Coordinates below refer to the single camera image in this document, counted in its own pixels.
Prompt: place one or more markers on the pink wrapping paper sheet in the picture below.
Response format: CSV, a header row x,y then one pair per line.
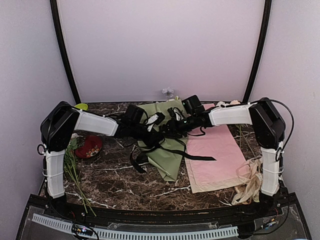
x,y
229,164

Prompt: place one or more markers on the white slotted cable duct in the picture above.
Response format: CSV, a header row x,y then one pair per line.
x,y
121,231

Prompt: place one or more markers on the black vertical frame post left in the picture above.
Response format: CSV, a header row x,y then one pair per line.
x,y
63,50

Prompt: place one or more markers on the dark red floral bowl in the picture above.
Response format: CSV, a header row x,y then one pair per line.
x,y
88,146

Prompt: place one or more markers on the black lettered ribbon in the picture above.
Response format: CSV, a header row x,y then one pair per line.
x,y
141,158

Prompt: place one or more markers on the lime green plastic bowl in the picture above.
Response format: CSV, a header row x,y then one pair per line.
x,y
82,106

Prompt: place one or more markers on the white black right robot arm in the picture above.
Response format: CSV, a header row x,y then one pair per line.
x,y
268,125

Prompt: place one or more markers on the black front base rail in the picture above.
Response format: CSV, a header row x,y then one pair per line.
x,y
102,216

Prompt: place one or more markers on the cream ribbon pile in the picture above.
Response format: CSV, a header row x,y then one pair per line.
x,y
251,178

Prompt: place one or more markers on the black vertical frame post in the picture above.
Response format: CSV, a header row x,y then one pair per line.
x,y
63,50
259,50

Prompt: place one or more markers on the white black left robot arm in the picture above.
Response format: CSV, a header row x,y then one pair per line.
x,y
58,127

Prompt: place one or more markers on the blue flower stem bunch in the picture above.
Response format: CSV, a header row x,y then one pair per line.
x,y
168,92

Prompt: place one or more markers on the black vertical frame post right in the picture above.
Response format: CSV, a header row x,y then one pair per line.
x,y
259,50

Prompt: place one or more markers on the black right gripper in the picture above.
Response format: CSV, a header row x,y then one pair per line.
x,y
174,128

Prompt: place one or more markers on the pink rose stem bunch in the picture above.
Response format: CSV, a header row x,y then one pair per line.
x,y
70,168

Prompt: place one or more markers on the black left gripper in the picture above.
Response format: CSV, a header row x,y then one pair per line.
x,y
151,139

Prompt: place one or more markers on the peach green wrapping paper sheet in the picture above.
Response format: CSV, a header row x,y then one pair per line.
x,y
167,163

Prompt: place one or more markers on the pink white rose bunch right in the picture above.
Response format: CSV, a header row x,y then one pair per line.
x,y
225,104

